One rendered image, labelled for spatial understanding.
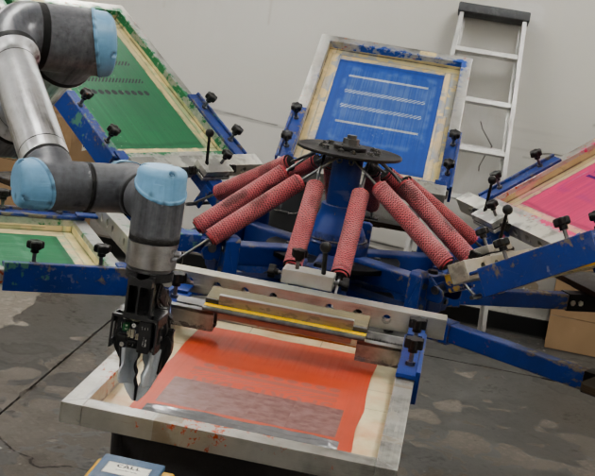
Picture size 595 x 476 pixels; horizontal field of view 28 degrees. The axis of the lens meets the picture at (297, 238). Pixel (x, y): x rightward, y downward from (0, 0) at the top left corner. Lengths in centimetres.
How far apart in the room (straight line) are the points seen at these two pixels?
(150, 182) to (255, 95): 502
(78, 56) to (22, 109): 24
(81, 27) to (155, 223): 49
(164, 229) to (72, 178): 16
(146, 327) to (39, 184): 26
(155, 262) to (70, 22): 53
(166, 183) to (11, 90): 34
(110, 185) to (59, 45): 36
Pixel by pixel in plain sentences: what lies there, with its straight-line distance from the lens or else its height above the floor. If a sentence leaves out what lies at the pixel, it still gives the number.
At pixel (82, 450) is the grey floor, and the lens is 437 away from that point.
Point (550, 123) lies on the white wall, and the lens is 662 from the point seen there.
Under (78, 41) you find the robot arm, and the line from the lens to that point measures 207.
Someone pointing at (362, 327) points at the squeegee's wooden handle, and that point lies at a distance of 254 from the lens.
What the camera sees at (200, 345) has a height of 96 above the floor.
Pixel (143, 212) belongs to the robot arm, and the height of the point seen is 139.
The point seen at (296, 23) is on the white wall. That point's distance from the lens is 666.
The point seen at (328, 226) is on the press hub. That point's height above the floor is 109.
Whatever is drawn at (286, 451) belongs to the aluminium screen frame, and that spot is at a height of 98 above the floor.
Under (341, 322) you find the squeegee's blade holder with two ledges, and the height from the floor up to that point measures 105.
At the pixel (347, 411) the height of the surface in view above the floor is 96.
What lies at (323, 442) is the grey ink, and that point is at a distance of 214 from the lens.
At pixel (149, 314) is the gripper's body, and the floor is 124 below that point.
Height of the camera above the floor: 175
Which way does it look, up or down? 12 degrees down
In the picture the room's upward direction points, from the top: 9 degrees clockwise
